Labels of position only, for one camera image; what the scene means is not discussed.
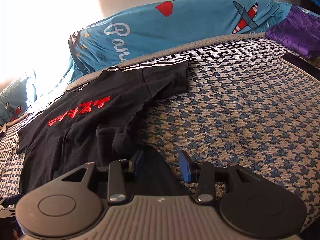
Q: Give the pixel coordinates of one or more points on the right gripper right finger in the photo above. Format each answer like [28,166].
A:
[247,202]

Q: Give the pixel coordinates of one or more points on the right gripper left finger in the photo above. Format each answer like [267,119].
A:
[72,203]

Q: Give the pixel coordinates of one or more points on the black garment with white stripes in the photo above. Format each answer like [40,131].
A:
[96,123]

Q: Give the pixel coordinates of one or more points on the houndstooth blue beige mattress cover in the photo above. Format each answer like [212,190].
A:
[244,106]

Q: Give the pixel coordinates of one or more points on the smartphone with gold edge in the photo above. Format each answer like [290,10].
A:
[301,65]

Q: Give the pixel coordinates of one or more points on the purple floral cloth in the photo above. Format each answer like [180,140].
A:
[299,32]

